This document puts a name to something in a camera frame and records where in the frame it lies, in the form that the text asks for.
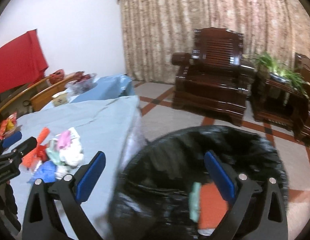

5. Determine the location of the pink foam piece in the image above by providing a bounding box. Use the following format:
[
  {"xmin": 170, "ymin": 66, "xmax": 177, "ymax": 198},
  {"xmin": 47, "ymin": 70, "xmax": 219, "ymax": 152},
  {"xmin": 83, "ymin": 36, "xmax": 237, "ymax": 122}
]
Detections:
[{"xmin": 57, "ymin": 129, "xmax": 71, "ymax": 151}]

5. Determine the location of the orange bubble wrap sheet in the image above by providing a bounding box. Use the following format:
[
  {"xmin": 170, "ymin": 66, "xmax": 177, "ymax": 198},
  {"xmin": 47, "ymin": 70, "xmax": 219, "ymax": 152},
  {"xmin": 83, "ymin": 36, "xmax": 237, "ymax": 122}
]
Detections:
[{"xmin": 198, "ymin": 183, "xmax": 228, "ymax": 230}]

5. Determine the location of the mint green rubber glove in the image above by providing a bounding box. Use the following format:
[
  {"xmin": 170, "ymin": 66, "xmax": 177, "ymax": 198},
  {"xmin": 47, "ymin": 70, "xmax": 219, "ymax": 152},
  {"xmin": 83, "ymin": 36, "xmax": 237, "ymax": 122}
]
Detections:
[{"xmin": 189, "ymin": 182, "xmax": 201, "ymax": 223}]

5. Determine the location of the black trash bag bin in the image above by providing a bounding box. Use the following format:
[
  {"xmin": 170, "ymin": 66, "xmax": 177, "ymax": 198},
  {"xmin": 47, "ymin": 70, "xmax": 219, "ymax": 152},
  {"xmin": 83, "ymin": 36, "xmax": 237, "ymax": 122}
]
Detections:
[{"xmin": 109, "ymin": 125, "xmax": 288, "ymax": 239}]

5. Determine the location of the red snack packets bowl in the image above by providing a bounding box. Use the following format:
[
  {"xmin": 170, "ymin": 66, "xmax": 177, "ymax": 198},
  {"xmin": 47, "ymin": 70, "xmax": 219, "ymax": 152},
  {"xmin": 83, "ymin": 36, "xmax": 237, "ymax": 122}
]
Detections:
[{"xmin": 0, "ymin": 112, "xmax": 17, "ymax": 140}]

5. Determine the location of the tissue box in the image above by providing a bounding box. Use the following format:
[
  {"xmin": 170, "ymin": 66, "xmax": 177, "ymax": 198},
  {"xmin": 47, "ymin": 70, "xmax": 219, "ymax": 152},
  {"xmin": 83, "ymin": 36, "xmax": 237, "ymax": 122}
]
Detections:
[{"xmin": 52, "ymin": 91, "xmax": 69, "ymax": 107}]

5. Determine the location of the red cloth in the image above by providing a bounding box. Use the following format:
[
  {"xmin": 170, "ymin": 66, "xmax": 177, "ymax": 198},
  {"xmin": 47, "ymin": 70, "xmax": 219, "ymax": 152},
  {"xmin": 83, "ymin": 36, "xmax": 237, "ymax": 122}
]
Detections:
[{"xmin": 0, "ymin": 29, "xmax": 48, "ymax": 94}]

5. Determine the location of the glass fruit bowl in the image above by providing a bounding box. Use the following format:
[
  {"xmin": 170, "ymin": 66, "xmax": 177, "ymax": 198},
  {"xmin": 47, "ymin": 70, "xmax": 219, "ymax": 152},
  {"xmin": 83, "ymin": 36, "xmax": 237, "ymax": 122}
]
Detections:
[{"xmin": 65, "ymin": 73, "xmax": 97, "ymax": 95}]

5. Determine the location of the grey blue tablecloth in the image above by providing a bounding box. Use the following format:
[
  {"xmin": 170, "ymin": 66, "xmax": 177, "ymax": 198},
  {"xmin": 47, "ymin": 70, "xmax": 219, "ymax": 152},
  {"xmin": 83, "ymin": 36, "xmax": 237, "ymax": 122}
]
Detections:
[{"xmin": 17, "ymin": 95, "xmax": 146, "ymax": 239}]

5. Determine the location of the light blue table cover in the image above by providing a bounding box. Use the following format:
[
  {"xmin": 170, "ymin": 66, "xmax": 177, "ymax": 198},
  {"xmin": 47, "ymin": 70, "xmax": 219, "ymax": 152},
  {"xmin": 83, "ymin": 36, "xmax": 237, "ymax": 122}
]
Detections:
[{"xmin": 42, "ymin": 74, "xmax": 136, "ymax": 111}]

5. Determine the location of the dark wooden side table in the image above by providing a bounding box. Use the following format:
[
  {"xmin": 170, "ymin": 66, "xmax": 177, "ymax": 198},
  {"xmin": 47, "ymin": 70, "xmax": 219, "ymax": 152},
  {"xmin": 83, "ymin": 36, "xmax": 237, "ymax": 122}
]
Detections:
[{"xmin": 249, "ymin": 73, "xmax": 305, "ymax": 131}]

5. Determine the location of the dark wooden armchair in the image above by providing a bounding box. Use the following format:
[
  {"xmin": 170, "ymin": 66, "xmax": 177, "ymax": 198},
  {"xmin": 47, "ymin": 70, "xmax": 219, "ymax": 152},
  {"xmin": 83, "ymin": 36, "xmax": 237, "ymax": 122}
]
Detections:
[
  {"xmin": 171, "ymin": 27, "xmax": 255, "ymax": 126},
  {"xmin": 294, "ymin": 53, "xmax": 310, "ymax": 141}
]

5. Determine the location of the green potted plant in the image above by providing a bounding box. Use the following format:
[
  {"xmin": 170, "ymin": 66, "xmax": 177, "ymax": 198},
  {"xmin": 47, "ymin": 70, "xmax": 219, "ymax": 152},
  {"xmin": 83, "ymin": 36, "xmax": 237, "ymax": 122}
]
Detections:
[{"xmin": 252, "ymin": 51, "xmax": 306, "ymax": 93}]

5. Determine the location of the beige patterned curtain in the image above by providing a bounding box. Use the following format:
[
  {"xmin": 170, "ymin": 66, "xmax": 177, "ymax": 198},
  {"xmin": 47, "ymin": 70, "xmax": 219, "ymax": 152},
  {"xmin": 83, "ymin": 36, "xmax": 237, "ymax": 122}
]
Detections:
[{"xmin": 118, "ymin": 0, "xmax": 310, "ymax": 83}]

